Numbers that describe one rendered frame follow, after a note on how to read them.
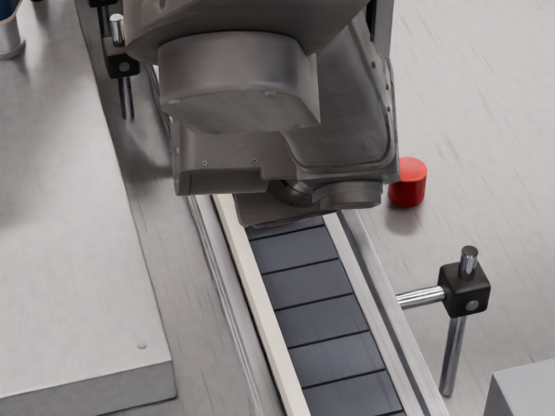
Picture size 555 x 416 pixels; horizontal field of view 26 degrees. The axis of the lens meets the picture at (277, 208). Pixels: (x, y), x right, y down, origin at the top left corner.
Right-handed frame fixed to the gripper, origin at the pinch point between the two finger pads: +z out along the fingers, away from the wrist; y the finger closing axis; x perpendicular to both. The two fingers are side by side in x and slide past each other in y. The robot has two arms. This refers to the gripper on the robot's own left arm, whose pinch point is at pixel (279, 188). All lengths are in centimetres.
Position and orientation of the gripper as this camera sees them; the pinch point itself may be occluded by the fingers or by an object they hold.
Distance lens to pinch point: 95.6
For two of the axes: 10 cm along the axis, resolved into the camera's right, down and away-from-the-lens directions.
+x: 2.2, 9.7, -1.0
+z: -1.7, 1.4, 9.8
